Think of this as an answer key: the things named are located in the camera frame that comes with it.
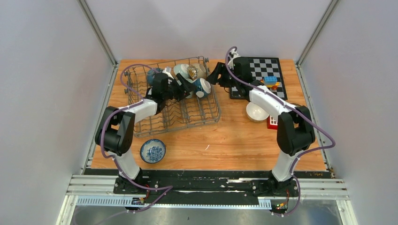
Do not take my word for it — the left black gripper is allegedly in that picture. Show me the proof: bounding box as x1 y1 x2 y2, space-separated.
162 74 197 102

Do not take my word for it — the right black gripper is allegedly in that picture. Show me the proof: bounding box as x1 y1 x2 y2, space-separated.
206 62 241 88

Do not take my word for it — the dark blue white bowl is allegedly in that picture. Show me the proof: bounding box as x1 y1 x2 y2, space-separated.
193 78 212 98

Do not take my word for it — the grey wire dish rack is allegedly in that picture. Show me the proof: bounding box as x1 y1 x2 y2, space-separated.
123 56 221 137

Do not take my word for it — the cream beige bowl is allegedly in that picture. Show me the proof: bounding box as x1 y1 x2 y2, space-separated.
246 102 269 122

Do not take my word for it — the blue floral white bowl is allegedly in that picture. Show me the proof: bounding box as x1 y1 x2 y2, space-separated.
140 139 166 164

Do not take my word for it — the black striped bowl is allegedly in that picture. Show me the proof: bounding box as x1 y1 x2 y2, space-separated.
292 103 302 110

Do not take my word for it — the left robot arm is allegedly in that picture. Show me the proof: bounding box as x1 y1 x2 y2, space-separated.
95 73 196 194

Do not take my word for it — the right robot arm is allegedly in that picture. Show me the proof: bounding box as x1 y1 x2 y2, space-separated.
207 57 315 196

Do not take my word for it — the pale green bowl middle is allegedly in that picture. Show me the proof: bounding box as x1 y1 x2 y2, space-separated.
186 79 194 99

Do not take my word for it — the pale green bowl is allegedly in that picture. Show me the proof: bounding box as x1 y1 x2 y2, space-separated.
173 63 191 79
186 79 194 99

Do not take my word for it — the beige speckled bowl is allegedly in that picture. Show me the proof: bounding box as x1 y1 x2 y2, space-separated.
187 63 207 80

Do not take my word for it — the pale green bowl rear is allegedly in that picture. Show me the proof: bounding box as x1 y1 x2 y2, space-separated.
173 63 191 79

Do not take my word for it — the dark teal glazed bowl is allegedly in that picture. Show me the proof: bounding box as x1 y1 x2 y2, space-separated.
146 67 162 86

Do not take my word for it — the black white checkerboard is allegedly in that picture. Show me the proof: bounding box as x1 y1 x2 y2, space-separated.
230 57 288 100

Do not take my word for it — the orange blue toy car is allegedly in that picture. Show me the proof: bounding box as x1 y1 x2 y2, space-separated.
260 76 280 90

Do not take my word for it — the red white toy block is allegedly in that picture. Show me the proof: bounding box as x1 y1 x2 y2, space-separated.
267 116 278 130

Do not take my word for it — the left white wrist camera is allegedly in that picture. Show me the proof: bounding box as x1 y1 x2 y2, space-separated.
162 67 174 79

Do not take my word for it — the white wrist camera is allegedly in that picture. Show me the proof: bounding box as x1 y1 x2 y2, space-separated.
162 67 174 79
228 52 241 69

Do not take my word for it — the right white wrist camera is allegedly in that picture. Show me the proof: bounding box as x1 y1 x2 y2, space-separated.
228 52 241 69

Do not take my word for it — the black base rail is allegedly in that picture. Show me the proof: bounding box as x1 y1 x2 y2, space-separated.
67 169 349 209

